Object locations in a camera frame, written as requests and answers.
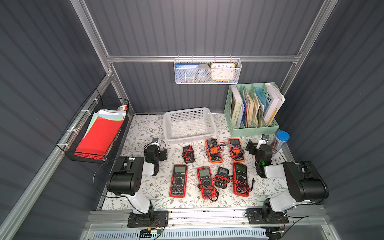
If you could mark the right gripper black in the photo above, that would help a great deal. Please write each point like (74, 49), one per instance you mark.
(252, 148)

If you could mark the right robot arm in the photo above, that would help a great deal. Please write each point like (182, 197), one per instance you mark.
(305, 186)

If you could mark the white plastic perforated basket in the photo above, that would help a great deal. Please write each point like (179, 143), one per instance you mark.
(189, 125)

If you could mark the blue box in wall basket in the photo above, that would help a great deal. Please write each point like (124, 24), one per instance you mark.
(185, 72)

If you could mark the small black multimeter front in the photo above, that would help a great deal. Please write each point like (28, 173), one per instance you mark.
(222, 178)

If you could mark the red multimeter with wound leads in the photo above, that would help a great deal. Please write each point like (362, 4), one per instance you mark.
(206, 184)

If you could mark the blue lid clear jar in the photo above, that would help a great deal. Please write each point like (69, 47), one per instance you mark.
(281, 138)

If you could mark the yellow white alarm clock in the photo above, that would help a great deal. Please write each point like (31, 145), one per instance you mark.
(223, 71)

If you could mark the black wire side basket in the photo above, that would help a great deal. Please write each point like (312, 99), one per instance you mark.
(100, 104)

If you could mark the white wire wall basket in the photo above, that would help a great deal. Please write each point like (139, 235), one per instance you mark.
(209, 61)

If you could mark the red paper folder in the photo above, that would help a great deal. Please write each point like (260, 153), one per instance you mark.
(99, 136)

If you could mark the green desk file organizer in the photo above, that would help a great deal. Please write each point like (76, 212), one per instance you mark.
(244, 111)

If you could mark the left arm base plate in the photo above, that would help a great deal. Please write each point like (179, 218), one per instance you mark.
(149, 220)

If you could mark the small black multimeter back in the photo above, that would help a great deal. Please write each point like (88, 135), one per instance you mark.
(188, 154)

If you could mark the small black multimeter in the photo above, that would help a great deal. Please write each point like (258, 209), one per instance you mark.
(222, 178)
(188, 154)

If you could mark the white book in organizer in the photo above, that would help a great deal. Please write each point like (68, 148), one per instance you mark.
(274, 101)

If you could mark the grey tape roll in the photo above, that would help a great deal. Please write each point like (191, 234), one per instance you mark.
(203, 73)

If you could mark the orange multimeter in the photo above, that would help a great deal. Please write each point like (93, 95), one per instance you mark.
(213, 151)
(236, 150)

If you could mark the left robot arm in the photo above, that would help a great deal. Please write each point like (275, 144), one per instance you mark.
(127, 173)

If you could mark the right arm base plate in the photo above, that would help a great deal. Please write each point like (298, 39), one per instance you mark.
(258, 216)

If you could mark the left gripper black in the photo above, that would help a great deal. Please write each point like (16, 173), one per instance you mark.
(162, 154)

